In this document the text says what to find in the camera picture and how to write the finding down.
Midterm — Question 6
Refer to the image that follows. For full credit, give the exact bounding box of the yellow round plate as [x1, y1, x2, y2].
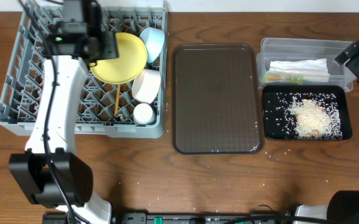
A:
[90, 32, 147, 84]

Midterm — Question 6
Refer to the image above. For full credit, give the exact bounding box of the dark brown serving tray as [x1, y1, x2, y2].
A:
[172, 44, 264, 155]

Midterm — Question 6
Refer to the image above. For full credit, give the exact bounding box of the wooden chopstick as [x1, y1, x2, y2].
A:
[114, 84, 121, 118]

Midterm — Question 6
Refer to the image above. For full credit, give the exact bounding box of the light blue round bowl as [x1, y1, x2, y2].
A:
[139, 27, 165, 63]

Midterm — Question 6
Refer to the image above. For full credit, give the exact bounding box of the grey plastic dish rack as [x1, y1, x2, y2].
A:
[0, 1, 169, 139]

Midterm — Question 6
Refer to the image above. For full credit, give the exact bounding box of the white paper napkin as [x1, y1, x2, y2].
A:
[266, 58, 330, 83]

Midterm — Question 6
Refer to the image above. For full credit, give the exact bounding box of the rice food scraps pile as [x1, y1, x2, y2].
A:
[263, 92, 343, 140]

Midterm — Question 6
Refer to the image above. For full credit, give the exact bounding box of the green orange snack wrapper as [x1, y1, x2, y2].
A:
[262, 73, 304, 85]

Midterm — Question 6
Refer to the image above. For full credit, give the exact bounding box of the clear plastic waste bin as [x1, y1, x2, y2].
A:
[257, 37, 356, 92]

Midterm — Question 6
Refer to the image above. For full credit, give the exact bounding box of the black rectangular waste tray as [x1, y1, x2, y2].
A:
[262, 85, 353, 141]

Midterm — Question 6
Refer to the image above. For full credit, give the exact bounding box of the white round bowl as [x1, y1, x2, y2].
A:
[132, 69, 161, 104]

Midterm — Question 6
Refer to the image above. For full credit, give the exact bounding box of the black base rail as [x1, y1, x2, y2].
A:
[42, 213, 288, 224]

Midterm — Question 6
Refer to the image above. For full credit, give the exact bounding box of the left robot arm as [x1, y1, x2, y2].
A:
[9, 1, 119, 223]

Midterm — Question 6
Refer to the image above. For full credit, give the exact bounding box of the white plastic cup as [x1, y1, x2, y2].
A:
[133, 103, 156, 125]

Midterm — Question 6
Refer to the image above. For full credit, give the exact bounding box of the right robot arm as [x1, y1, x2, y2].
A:
[291, 39, 359, 224]

